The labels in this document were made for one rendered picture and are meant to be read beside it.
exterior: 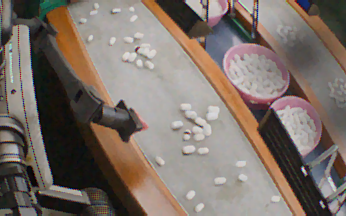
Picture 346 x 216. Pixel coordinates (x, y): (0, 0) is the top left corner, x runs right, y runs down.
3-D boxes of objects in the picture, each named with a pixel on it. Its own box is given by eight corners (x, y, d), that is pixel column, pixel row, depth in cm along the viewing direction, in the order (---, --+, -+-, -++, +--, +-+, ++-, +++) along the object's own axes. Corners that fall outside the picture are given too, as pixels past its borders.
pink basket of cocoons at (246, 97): (264, 129, 205) (268, 110, 198) (205, 86, 216) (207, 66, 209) (296, 89, 219) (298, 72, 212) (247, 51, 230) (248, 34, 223)
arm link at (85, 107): (29, 45, 181) (47, 21, 179) (37, 49, 186) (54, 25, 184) (75, 124, 159) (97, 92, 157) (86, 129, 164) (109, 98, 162)
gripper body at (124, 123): (126, 99, 177) (107, 94, 171) (142, 127, 171) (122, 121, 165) (112, 116, 179) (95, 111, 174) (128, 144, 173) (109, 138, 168)
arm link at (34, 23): (25, 34, 186) (40, 12, 184) (41, 53, 185) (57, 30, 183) (-15, 31, 141) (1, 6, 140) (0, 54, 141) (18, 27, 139)
